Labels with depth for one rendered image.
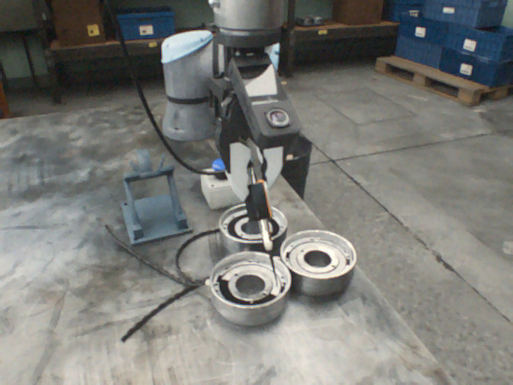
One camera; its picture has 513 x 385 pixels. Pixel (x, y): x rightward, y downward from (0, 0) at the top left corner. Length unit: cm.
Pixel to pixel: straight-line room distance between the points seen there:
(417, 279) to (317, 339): 139
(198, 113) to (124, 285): 51
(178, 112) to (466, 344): 126
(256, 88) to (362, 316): 32
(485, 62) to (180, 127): 340
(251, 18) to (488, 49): 373
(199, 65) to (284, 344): 65
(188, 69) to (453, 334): 130
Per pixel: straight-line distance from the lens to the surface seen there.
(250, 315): 54
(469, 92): 403
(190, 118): 102
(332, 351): 54
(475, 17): 423
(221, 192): 75
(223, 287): 57
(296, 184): 186
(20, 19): 428
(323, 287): 58
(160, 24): 403
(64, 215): 82
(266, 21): 47
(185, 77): 100
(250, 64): 48
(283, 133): 42
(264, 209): 54
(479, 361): 170
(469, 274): 203
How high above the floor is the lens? 122
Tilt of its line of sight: 31 degrees down
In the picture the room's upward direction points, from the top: straight up
